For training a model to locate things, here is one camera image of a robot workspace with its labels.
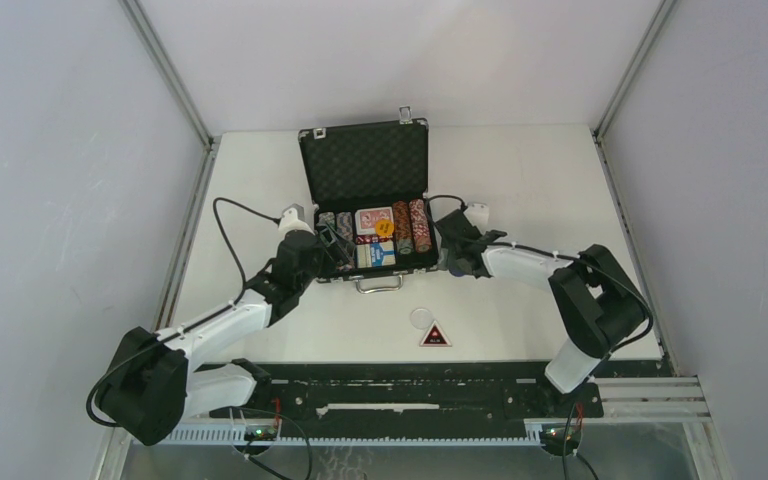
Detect blue playing card box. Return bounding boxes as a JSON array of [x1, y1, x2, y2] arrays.
[[355, 241, 396, 269]]

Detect red playing card deck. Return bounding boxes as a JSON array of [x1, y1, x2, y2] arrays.
[[355, 206, 393, 235]]

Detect orange blind button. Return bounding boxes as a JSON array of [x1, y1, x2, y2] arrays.
[[375, 218, 395, 238]]

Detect black aluminium poker case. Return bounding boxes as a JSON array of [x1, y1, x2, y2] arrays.
[[297, 105, 441, 294]]

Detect white dealer button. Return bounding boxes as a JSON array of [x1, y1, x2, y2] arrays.
[[409, 308, 435, 331]]

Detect red black triangle card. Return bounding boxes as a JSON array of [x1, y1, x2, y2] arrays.
[[419, 322, 452, 347]]

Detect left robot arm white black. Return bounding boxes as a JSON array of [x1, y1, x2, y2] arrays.
[[86, 225, 353, 446]]

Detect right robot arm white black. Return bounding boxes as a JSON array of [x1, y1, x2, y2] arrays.
[[434, 209, 653, 416]]

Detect red dice in case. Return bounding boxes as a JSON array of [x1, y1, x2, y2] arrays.
[[355, 234, 393, 245]]

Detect blue-white chip row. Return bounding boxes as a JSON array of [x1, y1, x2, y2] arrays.
[[335, 212, 355, 270]]

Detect red-white chip row top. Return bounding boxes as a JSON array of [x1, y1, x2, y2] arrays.
[[409, 198, 432, 253]]

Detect green chip row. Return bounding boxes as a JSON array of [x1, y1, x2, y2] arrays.
[[317, 212, 336, 230]]

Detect orange chip row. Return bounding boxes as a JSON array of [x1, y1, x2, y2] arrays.
[[392, 201, 414, 247]]

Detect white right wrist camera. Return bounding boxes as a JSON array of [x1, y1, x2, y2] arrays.
[[464, 202, 489, 230]]

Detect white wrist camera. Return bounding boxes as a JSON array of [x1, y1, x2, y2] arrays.
[[278, 204, 314, 236], [464, 202, 489, 230]]

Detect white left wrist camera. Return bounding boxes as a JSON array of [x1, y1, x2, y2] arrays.
[[278, 204, 314, 236]]

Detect left black cable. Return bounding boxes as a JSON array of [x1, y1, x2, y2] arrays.
[[85, 197, 283, 429]]

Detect black mounting rail base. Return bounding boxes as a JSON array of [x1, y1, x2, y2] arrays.
[[205, 361, 605, 441]]

